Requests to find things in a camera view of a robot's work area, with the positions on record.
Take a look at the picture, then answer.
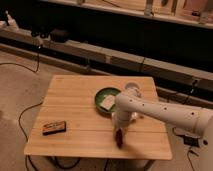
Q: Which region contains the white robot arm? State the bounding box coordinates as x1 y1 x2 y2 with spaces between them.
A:
113 92 213 171

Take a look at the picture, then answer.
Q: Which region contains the white sponge on plate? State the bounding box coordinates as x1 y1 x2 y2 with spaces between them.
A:
100 95 115 110

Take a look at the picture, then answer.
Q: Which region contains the green round plate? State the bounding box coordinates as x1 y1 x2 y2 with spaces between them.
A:
94 87 120 115

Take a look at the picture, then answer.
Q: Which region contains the white plastic cup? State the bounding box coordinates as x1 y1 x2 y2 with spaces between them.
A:
125 82 141 97

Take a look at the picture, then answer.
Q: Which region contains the wooden table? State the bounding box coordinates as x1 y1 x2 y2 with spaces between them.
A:
24 75 172 160

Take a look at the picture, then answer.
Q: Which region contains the black orange cassette box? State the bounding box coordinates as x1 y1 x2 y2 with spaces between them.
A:
42 121 66 135

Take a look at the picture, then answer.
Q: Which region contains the black device on floor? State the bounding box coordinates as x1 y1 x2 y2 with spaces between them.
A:
183 136 199 147

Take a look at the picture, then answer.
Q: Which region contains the black floor cable left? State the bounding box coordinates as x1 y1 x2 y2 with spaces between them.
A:
0 44 44 171

